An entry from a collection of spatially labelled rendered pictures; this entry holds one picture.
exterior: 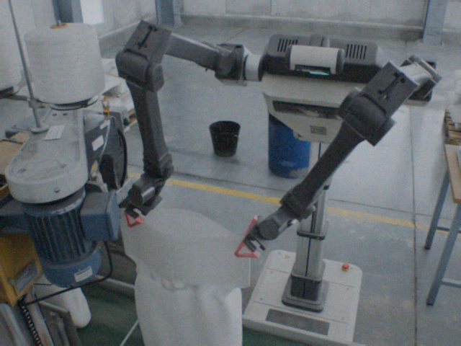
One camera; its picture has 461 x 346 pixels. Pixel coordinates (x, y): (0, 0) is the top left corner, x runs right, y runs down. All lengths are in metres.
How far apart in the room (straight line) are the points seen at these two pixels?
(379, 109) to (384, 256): 2.15
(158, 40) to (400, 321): 2.05
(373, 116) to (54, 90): 0.68
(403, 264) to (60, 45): 2.46
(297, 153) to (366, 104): 2.66
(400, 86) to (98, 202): 0.71
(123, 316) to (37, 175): 1.16
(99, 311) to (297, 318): 0.92
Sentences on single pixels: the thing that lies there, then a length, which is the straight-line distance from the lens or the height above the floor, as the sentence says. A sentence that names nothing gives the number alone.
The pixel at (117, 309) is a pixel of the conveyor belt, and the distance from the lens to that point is 2.06.
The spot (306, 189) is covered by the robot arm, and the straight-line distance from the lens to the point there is 1.08.
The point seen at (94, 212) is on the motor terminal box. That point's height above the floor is 1.30.
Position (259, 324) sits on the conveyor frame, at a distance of 1.90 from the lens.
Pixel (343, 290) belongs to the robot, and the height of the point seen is 0.26.
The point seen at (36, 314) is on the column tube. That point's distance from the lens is 1.45.
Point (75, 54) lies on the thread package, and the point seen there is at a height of 1.64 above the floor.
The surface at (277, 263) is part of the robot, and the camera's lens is 2.39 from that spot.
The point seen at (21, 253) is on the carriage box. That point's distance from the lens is 1.24.
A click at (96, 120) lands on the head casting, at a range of 1.41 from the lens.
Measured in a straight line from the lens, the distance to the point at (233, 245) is 1.32.
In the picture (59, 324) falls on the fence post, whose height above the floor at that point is 0.67.
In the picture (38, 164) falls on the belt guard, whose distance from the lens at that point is 1.03.
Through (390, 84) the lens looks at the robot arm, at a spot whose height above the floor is 1.60.
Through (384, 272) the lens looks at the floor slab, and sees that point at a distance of 2.84.
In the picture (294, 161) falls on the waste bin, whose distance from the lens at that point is 3.55.
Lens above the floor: 1.86
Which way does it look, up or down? 30 degrees down
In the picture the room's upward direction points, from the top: 1 degrees counter-clockwise
